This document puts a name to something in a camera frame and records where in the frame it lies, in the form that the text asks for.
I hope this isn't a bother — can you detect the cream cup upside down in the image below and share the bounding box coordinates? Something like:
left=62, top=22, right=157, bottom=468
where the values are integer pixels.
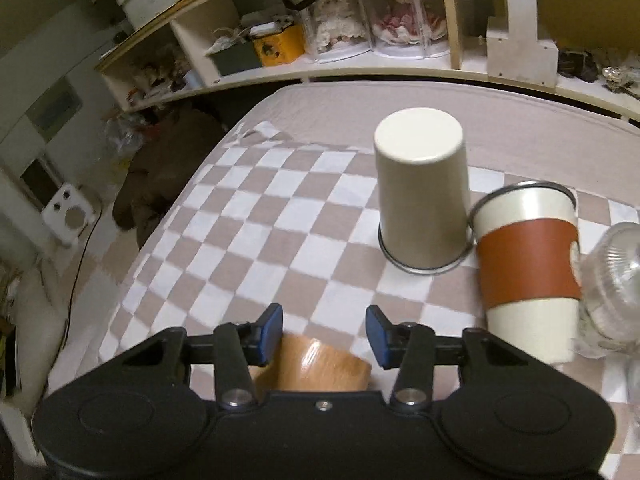
left=373, top=107, right=473, bottom=275

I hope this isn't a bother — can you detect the cream cup with brown sleeve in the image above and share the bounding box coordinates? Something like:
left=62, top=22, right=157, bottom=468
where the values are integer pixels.
left=470, top=181, right=582, bottom=365

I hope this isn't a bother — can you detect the yellow box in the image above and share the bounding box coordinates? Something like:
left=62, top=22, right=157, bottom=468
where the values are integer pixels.
left=252, top=24, right=306, bottom=67

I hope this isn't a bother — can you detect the doll in white dress case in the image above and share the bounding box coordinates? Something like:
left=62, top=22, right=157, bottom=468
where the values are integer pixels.
left=299, top=0, right=371, bottom=63

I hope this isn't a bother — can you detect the wooden wall shelf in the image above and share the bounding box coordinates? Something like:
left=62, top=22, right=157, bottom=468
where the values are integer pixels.
left=98, top=0, right=639, bottom=119

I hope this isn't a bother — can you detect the dark brown plush blanket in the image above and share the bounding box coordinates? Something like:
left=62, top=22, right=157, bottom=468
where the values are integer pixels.
left=112, top=108, right=224, bottom=246

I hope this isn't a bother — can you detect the dark green box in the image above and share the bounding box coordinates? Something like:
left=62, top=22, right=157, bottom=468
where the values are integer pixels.
left=206, top=41, right=262, bottom=76

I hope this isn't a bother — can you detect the clear glass decanter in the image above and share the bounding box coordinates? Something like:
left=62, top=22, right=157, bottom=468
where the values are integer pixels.
left=575, top=222, right=639, bottom=359

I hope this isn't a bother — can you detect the checkered table cloth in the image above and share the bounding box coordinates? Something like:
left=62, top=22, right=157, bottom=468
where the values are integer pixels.
left=32, top=82, right=639, bottom=479

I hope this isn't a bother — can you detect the brown bamboo cup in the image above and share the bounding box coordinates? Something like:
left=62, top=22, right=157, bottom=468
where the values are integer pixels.
left=250, top=334, right=371, bottom=394

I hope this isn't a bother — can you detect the doll in pink dress case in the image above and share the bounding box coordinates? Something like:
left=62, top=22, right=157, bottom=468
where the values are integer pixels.
left=361, top=0, right=449, bottom=60

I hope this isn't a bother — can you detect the white small heater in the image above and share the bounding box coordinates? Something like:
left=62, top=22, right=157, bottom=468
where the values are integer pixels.
left=41, top=183, right=96, bottom=246

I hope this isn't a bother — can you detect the black cable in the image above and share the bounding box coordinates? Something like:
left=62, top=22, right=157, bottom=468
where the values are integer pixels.
left=46, top=199, right=106, bottom=376

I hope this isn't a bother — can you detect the white wooden stand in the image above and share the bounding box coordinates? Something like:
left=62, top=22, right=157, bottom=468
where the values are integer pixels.
left=485, top=0, right=559, bottom=90

